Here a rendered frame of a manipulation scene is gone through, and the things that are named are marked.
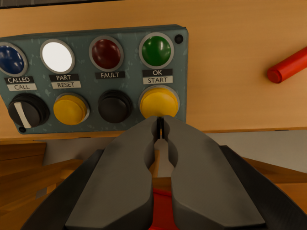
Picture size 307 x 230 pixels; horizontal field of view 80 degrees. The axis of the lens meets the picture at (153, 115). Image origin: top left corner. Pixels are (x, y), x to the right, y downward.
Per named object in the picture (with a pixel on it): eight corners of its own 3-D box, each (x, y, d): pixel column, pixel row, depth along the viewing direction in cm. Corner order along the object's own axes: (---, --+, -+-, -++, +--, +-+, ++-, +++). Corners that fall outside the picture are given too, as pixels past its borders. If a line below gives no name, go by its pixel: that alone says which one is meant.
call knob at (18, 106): (51, 122, 16) (44, 129, 15) (22, 123, 16) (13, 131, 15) (41, 93, 15) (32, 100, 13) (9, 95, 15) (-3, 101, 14)
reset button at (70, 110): (90, 119, 16) (86, 127, 15) (62, 120, 16) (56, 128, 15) (84, 92, 14) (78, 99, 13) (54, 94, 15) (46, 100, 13)
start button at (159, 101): (177, 117, 15) (178, 125, 14) (142, 119, 16) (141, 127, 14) (177, 85, 14) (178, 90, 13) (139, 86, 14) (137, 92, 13)
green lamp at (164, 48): (172, 67, 13) (173, 59, 12) (142, 68, 13) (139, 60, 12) (171, 42, 14) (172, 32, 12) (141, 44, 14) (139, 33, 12)
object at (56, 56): (77, 72, 14) (67, 65, 12) (49, 73, 14) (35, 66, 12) (77, 48, 14) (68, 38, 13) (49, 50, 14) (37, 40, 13)
